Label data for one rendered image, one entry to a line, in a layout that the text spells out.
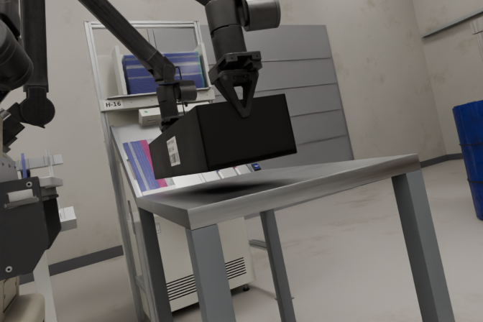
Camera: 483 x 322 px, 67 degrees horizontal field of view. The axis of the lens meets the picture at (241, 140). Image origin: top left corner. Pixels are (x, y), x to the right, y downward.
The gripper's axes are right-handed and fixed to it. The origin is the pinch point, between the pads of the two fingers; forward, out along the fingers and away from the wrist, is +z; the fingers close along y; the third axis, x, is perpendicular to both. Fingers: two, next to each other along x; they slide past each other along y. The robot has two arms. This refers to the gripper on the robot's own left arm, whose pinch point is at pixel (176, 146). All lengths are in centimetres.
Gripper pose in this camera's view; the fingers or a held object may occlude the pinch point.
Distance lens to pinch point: 117.0
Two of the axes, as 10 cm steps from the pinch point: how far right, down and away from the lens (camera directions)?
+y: -3.7, 1.2, 9.2
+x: -9.1, 1.7, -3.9
